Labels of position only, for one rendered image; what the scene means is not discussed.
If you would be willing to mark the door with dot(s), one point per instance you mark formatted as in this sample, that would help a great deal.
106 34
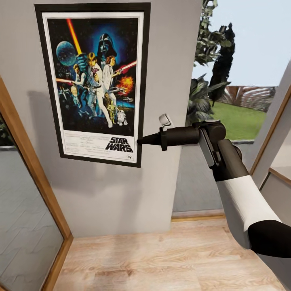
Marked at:
34 235

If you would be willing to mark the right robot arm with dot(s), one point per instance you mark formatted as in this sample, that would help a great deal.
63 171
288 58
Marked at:
251 220

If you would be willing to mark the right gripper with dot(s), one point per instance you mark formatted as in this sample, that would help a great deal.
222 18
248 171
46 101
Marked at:
171 137

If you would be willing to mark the poster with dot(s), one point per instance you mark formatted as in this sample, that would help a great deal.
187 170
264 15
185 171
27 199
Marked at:
95 57

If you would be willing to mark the fixed window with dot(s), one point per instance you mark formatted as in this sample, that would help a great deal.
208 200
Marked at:
241 76

